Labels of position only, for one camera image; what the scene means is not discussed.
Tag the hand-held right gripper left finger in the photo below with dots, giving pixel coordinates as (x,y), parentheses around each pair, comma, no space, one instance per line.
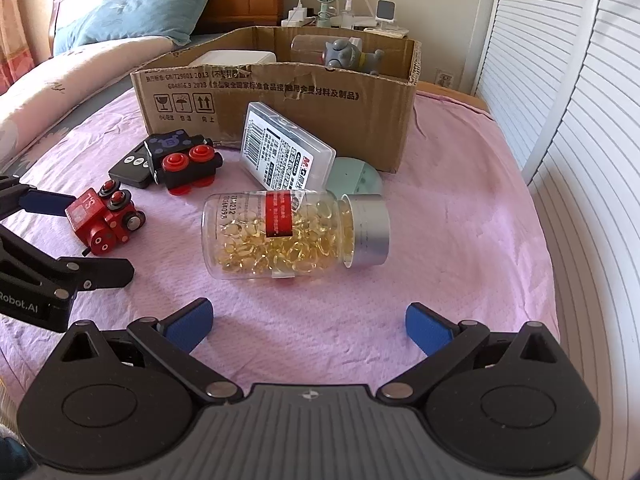
(192,327)

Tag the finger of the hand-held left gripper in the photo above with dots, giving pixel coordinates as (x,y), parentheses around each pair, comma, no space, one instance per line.
(105,272)
(47,201)

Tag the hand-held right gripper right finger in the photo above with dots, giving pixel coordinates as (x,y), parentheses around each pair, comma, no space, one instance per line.
(425,327)

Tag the red toy train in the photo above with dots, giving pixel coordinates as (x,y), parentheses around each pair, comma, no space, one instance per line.
(97,220)

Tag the clear capsule bottle silver cap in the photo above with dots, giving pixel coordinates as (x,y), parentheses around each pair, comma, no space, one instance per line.
(250,240)

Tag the brown cardboard box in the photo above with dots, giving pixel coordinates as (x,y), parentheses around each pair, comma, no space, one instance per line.
(300,125)

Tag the white plastic container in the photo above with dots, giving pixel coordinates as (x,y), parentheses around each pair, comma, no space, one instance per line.
(240,58)

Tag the grey elephant toy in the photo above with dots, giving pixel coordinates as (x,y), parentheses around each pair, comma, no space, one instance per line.
(345,55)

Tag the clear plastic cup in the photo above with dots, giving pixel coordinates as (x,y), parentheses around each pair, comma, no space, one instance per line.
(307,49)

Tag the pink towel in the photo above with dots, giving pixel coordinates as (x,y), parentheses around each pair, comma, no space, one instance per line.
(425,260)

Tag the black remote control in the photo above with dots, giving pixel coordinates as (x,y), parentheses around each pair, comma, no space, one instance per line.
(130,165)

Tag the pink floral quilt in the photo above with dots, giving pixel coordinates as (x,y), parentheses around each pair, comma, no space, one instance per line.
(60,85)

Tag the black toy train car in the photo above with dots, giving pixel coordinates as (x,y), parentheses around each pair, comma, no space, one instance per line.
(175,162)

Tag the orange patterned cloth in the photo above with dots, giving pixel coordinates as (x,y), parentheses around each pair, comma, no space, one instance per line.
(20,45)

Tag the pale green round case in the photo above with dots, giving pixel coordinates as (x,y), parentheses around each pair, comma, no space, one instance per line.
(357,175)

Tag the wide white louvered closet door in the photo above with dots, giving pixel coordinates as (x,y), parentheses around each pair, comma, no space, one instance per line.
(600,235)

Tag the clear plastic case with label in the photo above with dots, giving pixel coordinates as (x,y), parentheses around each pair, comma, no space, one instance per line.
(280,145)

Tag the blue pillow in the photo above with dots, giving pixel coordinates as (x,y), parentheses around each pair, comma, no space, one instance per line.
(135,10)

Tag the grey floral bed sheet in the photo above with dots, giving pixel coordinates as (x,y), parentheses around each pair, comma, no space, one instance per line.
(202,40)

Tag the narrow white louvered closet door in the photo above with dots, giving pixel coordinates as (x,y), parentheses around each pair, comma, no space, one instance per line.
(530,60)

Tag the white power strip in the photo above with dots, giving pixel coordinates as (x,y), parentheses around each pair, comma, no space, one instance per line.
(290,22)

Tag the white charger plug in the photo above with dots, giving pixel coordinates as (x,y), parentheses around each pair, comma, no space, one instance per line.
(298,14)

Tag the white spray bottle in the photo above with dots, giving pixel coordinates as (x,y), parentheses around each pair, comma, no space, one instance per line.
(348,15)

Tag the wooden bed frame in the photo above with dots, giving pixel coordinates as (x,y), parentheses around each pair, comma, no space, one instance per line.
(460,97)

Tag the wall socket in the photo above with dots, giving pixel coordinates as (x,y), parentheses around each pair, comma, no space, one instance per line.
(444,78)

